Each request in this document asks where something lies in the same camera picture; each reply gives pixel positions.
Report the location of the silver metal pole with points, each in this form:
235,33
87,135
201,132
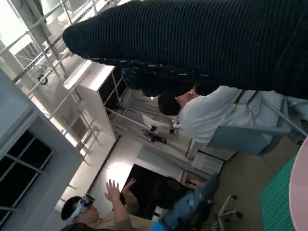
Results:
284,118

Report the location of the black flat screen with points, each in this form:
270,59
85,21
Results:
144,187

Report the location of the grey chair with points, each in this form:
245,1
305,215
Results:
235,139

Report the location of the VR headset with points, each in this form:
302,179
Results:
87,200

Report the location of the round dark ceiling fixture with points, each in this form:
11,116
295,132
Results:
42,79

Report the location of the white shelf cabinet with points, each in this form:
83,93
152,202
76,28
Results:
89,74

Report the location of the black knitted gloved right hand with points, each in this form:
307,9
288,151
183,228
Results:
192,38

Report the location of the dark window with frame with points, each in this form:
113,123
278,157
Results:
24,168

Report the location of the seated person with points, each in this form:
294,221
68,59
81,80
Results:
209,115

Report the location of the pink bowl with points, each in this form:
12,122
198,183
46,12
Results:
300,187

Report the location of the green cutting mat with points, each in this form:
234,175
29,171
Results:
274,204

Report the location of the small white appliance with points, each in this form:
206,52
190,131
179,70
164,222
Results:
207,163

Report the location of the person wearing headset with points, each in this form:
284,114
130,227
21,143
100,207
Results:
113,192

